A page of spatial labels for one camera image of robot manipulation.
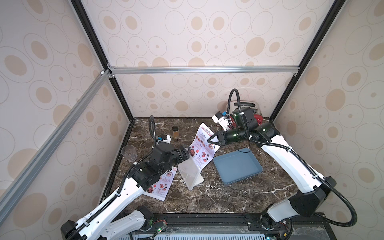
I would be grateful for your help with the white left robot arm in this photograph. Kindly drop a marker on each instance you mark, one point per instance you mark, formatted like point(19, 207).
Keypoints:
point(101, 222)

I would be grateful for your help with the new special menu sheet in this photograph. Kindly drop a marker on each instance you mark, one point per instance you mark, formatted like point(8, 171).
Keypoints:
point(201, 151)

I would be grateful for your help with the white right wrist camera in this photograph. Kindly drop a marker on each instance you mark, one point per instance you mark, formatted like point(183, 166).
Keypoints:
point(222, 120)

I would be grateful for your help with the clear plastic cup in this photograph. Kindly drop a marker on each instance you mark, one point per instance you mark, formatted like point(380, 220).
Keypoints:
point(129, 153)

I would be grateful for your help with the aluminium crossbar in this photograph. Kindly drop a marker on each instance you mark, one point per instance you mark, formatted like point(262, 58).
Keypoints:
point(20, 185)
point(200, 70)

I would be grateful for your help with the red polka dot toaster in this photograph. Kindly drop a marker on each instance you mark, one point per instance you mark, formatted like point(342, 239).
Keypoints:
point(253, 106)

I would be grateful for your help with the black vertical frame post left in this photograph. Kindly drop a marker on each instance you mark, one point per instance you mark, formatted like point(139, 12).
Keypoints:
point(80, 11)

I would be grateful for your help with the black vertical frame post right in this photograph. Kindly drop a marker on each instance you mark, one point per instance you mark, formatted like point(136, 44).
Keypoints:
point(324, 28)

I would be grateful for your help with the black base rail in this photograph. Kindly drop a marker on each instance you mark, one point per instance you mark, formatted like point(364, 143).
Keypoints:
point(229, 227)

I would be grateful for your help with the aluminium crossbar left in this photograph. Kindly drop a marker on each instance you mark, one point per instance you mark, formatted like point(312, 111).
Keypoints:
point(20, 185)

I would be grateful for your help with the old menu sheet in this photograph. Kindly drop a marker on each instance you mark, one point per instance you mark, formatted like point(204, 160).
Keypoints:
point(160, 189)

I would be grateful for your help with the black vertical frame post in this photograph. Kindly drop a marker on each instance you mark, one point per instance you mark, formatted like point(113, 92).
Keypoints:
point(80, 11)
point(324, 28)

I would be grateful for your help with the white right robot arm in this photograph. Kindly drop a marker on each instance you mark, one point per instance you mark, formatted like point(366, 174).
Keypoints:
point(313, 187)

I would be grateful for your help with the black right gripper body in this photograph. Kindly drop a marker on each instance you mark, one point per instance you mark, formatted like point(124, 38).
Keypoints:
point(221, 138)

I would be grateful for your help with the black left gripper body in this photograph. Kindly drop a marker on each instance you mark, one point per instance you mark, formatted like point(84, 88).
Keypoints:
point(179, 156)

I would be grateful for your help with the aluminium crossbar back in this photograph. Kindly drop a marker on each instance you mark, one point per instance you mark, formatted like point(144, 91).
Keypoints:
point(200, 70)

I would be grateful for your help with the spice jar with black lid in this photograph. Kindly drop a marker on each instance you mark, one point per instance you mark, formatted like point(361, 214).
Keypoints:
point(175, 130)

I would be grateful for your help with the blue-grey plastic tray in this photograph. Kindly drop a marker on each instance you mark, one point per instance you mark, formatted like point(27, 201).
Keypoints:
point(237, 165)

